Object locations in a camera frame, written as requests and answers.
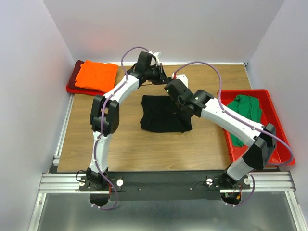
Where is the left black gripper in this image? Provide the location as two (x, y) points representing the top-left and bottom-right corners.
(144, 63), (170, 85)

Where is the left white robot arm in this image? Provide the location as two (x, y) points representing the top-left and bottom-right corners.
(86, 51), (170, 190)

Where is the aluminium frame rail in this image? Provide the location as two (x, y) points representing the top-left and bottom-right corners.
(38, 172), (295, 193)

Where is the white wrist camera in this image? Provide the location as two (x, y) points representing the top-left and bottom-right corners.
(149, 51), (162, 66)
(172, 73), (188, 87)

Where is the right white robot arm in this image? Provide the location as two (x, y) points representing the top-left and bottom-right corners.
(165, 79), (277, 189)

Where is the black t shirt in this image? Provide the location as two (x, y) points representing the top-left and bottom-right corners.
(140, 95), (192, 133)

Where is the orange folded t shirt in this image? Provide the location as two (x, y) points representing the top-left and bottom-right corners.
(75, 60), (118, 93)

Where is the red plastic bin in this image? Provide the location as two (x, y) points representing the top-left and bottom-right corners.
(221, 89), (290, 166)

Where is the maroon folded t shirt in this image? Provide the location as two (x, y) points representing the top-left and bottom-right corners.
(67, 60), (84, 89)

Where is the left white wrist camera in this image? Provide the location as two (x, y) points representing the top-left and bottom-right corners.
(149, 51), (162, 66)

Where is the green t shirt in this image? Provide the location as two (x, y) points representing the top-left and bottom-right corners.
(226, 94), (263, 147)

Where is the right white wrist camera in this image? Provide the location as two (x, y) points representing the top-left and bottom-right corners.
(172, 73), (188, 87)

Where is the red folded t shirt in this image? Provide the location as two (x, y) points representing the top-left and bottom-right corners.
(66, 84), (104, 96)

